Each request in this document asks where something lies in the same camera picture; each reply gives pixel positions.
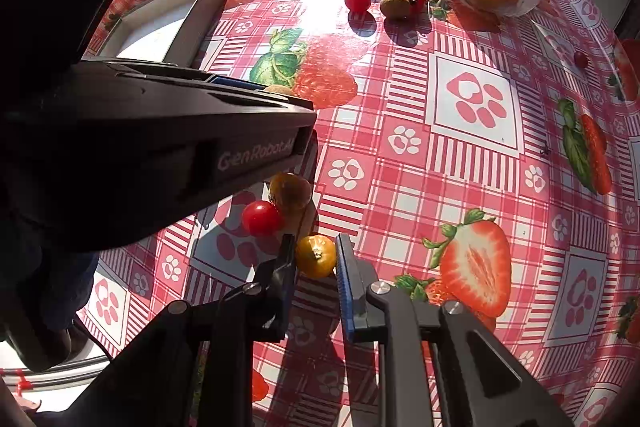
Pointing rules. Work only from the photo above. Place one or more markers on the yellow tomato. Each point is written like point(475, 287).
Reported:
point(316, 255)

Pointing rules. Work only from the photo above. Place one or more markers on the tan kumquat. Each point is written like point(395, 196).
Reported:
point(280, 90)

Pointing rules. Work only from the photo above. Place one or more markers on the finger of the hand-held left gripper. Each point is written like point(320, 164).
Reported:
point(235, 82)

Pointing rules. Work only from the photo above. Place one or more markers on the white shallow box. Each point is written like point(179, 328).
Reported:
point(150, 37)

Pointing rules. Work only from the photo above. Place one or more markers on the green-brown kiwi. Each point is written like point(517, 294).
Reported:
point(395, 5)

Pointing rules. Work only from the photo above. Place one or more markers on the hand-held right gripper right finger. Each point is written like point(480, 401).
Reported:
point(345, 292)

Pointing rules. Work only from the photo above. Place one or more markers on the small red cherry tomato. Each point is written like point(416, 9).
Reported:
point(581, 59)

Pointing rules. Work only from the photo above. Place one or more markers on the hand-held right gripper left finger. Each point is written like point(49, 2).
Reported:
point(289, 277)

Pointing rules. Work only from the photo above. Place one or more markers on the orange tomato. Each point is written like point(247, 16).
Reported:
point(290, 192)

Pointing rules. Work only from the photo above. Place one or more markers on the red strawberry print tablecloth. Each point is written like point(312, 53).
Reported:
point(450, 187)

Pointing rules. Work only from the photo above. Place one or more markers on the person's blue trouser leg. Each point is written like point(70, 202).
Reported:
point(45, 287)

